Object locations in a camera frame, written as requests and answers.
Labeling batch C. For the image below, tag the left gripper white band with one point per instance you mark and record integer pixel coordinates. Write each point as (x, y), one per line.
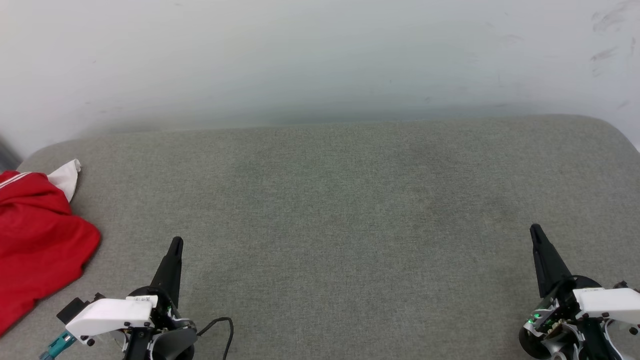
(110, 315)

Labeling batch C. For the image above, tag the grey fabric sofa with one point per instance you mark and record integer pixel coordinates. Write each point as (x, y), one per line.
(350, 225)

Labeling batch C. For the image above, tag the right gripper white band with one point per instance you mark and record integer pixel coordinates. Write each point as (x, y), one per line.
(605, 305)

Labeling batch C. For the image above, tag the red shirt with white trim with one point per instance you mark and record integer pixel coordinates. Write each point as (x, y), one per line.
(40, 235)

